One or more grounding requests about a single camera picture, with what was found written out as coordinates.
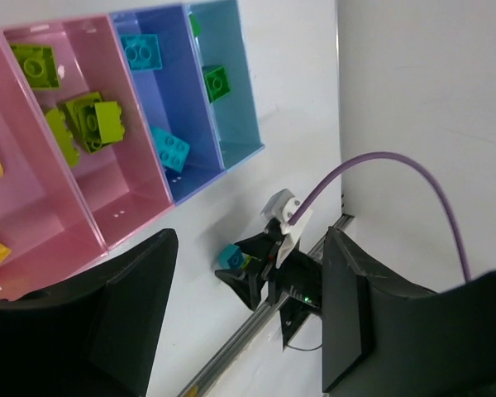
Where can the small pink container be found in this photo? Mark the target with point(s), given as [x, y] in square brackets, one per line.
[118, 175]

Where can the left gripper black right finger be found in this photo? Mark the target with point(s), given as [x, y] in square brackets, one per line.
[383, 335]

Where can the lime lego stack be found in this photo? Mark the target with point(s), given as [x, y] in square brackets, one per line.
[95, 122]

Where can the small olive lego brick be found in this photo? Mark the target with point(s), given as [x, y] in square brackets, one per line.
[37, 63]

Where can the cyan lego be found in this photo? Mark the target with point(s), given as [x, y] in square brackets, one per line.
[171, 150]

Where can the aluminium rail front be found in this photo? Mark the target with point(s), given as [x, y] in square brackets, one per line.
[248, 331]

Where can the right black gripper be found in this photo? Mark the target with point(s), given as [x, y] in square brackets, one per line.
[295, 284]

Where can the large pink container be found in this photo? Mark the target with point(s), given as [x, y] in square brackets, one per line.
[43, 219]

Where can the dark blue container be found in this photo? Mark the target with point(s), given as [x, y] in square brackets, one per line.
[173, 97]

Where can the cyan long lego brick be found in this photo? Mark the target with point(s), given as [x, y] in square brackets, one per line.
[142, 52]

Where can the long lime lego brick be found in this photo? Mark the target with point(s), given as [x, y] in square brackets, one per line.
[250, 261]

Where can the small cyan lego brick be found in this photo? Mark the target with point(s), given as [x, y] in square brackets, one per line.
[231, 258]

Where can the light blue container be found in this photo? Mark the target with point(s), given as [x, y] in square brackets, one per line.
[221, 52]

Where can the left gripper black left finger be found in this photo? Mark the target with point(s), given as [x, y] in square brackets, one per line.
[94, 334]

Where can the dark green curved lego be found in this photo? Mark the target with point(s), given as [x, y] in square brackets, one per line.
[216, 82]

